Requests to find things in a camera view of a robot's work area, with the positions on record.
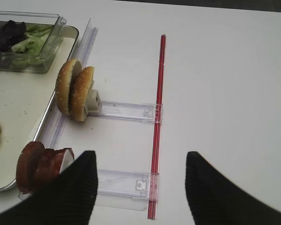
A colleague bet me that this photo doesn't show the clear plastic salad container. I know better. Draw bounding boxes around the clear plastic salad container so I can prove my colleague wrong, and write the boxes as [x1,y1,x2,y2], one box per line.
[0,11,67,73]

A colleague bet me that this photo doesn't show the clear pusher track upper right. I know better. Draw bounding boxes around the clear pusher track upper right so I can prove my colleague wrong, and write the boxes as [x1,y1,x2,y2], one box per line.
[88,101,163,123]

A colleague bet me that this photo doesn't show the purple cabbage leaves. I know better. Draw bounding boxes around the purple cabbage leaves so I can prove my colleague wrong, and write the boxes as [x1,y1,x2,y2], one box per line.
[0,20,27,52]

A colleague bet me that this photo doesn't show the white pusher block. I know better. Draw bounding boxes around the white pusher block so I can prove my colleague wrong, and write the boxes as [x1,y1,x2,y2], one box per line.
[59,150,74,173]
[85,81,102,115]

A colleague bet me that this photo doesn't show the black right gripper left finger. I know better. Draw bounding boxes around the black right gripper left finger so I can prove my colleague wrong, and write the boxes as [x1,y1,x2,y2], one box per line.
[0,150,98,225]

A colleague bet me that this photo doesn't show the clear pusher track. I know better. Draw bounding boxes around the clear pusher track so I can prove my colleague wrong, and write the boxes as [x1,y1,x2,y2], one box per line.
[18,169,160,210]
[88,101,163,123]

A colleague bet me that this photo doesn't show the green lettuce in container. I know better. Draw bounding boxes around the green lettuce in container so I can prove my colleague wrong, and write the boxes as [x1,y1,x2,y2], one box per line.
[11,24,52,68]

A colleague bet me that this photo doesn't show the sesame bun top front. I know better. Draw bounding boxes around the sesame bun top front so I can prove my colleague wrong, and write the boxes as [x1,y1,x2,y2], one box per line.
[55,59,82,115]

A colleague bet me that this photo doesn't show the white pusher block lower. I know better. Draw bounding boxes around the white pusher block lower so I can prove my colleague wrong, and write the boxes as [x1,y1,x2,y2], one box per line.
[59,150,74,173]

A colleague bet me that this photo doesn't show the sesame bun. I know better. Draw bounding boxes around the sesame bun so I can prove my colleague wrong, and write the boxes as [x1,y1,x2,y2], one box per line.
[55,59,82,115]
[70,66,95,122]

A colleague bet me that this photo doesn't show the clear pusher track lower right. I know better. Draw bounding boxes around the clear pusher track lower right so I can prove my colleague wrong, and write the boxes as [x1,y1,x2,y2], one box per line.
[18,169,160,210]

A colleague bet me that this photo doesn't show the meat patty front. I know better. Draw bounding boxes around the meat patty front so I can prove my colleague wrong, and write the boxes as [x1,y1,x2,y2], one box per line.
[16,142,45,193]

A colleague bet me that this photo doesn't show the red straw rail right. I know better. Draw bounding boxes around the red straw rail right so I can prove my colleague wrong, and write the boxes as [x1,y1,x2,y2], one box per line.
[148,34,166,220]

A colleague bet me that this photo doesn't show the white metal tray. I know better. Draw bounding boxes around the white metal tray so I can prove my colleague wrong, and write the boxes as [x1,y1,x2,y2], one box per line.
[0,26,79,192]

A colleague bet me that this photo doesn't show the stacked meat patties rear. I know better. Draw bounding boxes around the stacked meat patties rear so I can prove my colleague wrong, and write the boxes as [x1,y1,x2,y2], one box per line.
[33,148,74,190]

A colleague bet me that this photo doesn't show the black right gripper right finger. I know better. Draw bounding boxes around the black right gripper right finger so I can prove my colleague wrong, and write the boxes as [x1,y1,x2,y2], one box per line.
[185,151,281,225]

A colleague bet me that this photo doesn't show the white pusher block upper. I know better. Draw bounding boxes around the white pusher block upper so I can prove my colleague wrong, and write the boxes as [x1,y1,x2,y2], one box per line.
[85,81,102,115]

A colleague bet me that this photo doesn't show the sesame bun top rear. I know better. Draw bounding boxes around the sesame bun top rear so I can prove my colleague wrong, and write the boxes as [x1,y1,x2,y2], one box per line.
[70,66,95,122]

